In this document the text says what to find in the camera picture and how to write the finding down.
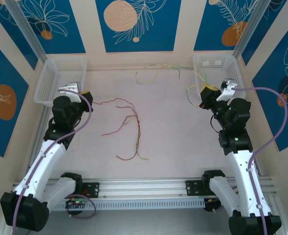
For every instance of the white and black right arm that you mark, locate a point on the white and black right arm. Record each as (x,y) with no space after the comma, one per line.
(244,176)

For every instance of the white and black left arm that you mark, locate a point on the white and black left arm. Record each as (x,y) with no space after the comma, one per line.
(48,159)

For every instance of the white mesh basket with labels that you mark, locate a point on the white mesh basket with labels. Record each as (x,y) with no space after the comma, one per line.
(217,71)

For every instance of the white plastic mesh basket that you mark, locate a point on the white plastic mesh basket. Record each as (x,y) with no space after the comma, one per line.
(60,73)

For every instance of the black mounting plate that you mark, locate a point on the black mounting plate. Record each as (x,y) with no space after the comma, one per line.
(93,189)
(193,187)

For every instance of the black controller board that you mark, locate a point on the black controller board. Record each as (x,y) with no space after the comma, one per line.
(211,206)
(75,204)

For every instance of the grey metal shelf plate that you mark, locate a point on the grey metal shelf plate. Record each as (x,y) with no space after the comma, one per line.
(143,222)

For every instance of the aluminium side frame rail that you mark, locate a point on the aluminium side frame rail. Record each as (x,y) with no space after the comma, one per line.
(37,127)

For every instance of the blue floral wall panel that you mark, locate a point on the blue floral wall panel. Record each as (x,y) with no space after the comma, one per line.
(268,122)
(9,31)
(2,73)
(268,31)
(212,24)
(68,29)
(158,29)

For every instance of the aluminium corner post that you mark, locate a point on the aluminium corner post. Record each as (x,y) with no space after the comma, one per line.
(246,27)
(28,34)

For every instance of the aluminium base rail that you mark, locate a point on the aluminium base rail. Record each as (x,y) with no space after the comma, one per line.
(143,186)

